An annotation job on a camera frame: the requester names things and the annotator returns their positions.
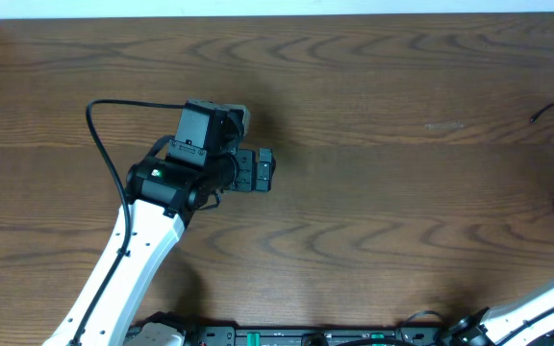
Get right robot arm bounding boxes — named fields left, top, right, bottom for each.
left=441, top=279, right=554, bottom=346

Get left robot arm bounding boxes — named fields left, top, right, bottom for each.
left=45, top=100, right=276, bottom=345

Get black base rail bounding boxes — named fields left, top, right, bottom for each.
left=127, top=311, right=554, bottom=346

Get right camera cable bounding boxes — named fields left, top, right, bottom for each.
left=495, top=292, right=554, bottom=346

